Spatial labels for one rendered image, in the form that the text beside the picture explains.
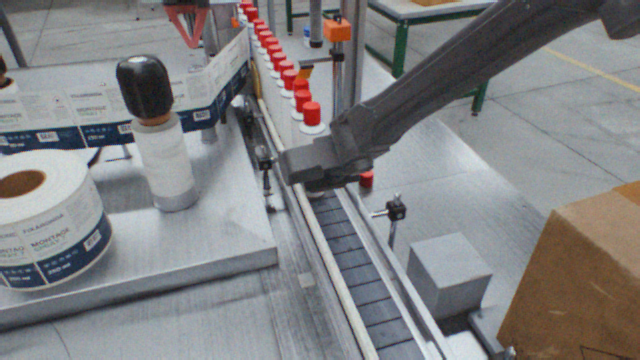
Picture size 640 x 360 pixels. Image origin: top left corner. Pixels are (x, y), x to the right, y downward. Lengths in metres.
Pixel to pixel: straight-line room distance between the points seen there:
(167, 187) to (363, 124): 0.45
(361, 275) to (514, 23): 0.48
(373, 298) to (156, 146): 0.46
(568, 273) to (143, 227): 0.71
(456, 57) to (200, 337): 0.57
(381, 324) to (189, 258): 0.35
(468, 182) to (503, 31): 0.68
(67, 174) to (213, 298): 0.32
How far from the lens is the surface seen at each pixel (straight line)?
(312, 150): 0.63
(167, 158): 0.83
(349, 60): 0.97
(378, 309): 0.70
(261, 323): 0.75
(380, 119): 0.52
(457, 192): 1.03
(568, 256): 0.57
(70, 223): 0.79
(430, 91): 0.47
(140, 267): 0.81
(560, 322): 0.63
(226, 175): 0.97
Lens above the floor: 1.45
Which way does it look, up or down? 38 degrees down
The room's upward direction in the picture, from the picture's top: straight up
